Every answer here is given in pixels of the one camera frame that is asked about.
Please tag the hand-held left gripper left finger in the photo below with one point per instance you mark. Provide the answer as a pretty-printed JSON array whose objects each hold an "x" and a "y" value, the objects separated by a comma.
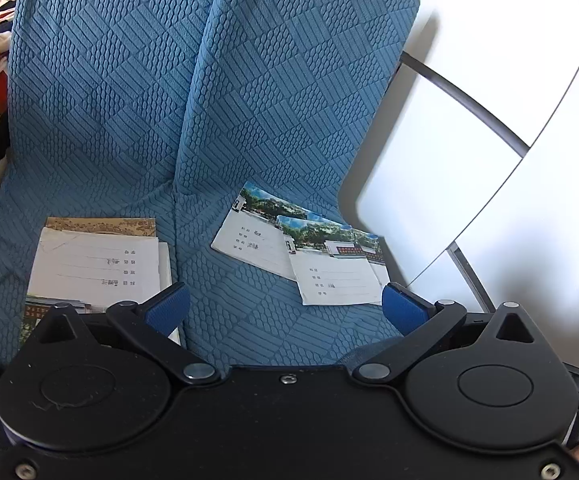
[{"x": 169, "y": 305}]

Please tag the tan gold cover book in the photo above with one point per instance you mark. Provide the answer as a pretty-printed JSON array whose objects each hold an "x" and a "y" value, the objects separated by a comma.
[{"x": 109, "y": 225}]

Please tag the white furniture panel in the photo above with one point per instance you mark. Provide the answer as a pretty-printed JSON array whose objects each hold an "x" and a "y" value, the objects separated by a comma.
[{"x": 444, "y": 185}]

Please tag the blue textured sofa cover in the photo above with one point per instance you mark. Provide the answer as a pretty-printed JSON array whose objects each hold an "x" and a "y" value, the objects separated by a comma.
[{"x": 119, "y": 110}]

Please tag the photo cover notebook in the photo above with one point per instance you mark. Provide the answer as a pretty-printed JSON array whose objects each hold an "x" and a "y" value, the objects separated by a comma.
[
  {"x": 372, "y": 247},
  {"x": 249, "y": 245},
  {"x": 94, "y": 260},
  {"x": 334, "y": 275}
]

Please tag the dark metal tube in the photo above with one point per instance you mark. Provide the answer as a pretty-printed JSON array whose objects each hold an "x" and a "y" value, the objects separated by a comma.
[
  {"x": 469, "y": 100},
  {"x": 469, "y": 280}
]

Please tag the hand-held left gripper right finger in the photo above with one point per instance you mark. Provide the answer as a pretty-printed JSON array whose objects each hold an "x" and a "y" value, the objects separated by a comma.
[{"x": 402, "y": 307}]

